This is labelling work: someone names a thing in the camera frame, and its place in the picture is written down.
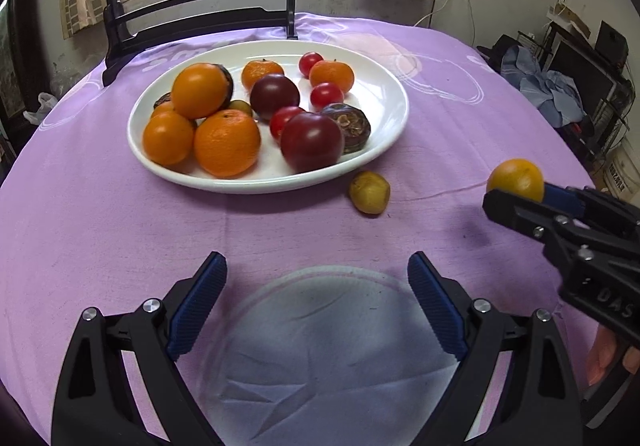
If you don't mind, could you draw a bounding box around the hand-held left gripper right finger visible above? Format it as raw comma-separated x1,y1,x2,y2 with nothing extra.
407,251,586,446

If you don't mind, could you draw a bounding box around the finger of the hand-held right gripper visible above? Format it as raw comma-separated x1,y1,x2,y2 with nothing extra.
482,189,572,247
543,182,640,237

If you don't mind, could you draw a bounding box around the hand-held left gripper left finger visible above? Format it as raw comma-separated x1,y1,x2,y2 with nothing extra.
51,251,228,446

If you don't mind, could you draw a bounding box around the yellowish orange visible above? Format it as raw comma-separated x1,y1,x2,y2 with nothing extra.
486,158,545,203

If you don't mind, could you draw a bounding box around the large orange with stem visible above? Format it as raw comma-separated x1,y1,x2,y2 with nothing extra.
194,109,262,178

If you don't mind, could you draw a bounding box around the white oval plate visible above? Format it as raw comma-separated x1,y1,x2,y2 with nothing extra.
127,40,410,195

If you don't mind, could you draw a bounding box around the large dark red plum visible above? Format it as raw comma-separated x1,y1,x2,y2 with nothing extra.
280,112,345,173

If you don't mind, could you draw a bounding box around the red cherry tomato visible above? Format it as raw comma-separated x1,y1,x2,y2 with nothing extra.
299,52,325,76
270,106,307,143
310,82,345,110

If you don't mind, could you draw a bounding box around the dimpled mandarin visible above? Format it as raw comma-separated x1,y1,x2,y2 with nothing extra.
309,60,355,94

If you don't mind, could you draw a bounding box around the person's right hand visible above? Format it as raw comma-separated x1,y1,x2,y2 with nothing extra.
586,323,621,388

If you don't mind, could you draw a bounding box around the white cardboard box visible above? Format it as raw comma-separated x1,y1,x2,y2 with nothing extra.
602,146,640,199

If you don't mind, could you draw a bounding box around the blue clothes pile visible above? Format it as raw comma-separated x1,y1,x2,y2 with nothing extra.
500,46,588,127

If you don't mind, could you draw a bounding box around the purple printed tablecloth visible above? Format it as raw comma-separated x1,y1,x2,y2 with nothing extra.
0,12,608,446

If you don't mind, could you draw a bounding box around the dark cloth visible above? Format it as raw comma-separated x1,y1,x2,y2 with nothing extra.
475,36,521,71

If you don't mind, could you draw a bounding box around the black speaker box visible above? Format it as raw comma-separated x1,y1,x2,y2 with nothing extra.
595,20,630,61

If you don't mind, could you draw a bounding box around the dark purple plum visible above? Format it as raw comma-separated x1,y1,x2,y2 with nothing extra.
250,74,301,121

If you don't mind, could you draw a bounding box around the small mandarin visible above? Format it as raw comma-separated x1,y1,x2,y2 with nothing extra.
242,59,285,91

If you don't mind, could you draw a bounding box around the white plastic bag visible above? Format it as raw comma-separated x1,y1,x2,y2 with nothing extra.
22,93,60,124

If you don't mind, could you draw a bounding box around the dark wooden cabinet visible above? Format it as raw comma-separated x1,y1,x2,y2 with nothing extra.
0,0,41,127

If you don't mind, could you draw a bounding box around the white cable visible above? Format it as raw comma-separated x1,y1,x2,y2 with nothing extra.
414,0,457,25

